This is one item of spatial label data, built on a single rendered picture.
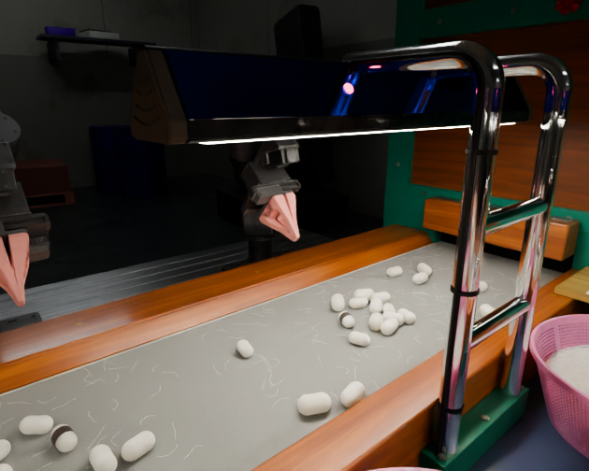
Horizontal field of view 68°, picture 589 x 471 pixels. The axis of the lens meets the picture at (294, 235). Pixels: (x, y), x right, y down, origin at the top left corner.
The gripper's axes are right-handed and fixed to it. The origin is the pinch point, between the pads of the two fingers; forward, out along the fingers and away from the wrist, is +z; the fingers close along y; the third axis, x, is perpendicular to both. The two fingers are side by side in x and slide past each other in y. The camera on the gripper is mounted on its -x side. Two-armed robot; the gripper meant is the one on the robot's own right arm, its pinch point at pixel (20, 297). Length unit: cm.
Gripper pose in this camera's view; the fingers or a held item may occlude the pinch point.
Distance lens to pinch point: 59.4
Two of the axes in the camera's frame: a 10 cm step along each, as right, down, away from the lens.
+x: -4.2, 5.9, 7.0
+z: 4.9, 7.9, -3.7
